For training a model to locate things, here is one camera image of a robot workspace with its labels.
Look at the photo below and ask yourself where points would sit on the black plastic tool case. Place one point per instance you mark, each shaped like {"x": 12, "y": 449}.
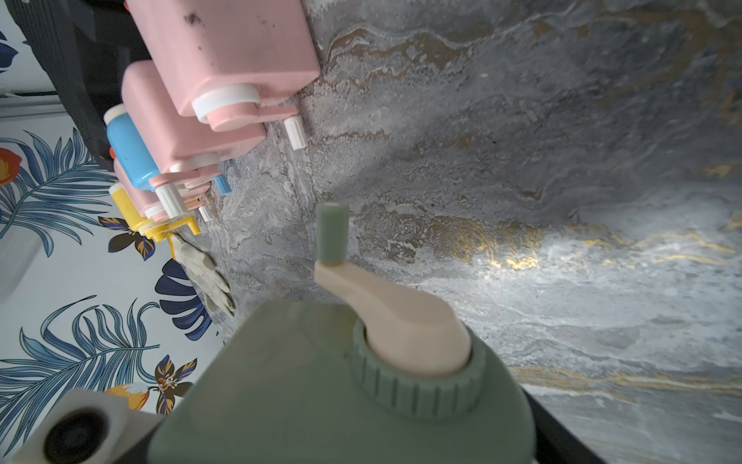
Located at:
{"x": 84, "y": 47}

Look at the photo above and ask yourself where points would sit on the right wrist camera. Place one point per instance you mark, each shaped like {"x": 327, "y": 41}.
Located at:
{"x": 90, "y": 427}

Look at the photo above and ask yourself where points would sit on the white work glove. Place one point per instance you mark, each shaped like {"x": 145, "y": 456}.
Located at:
{"x": 201, "y": 271}

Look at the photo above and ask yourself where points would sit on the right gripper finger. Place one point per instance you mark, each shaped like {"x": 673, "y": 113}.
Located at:
{"x": 555, "y": 444}

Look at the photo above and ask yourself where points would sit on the yellow pencil sharpener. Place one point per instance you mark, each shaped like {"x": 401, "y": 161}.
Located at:
{"x": 156, "y": 231}

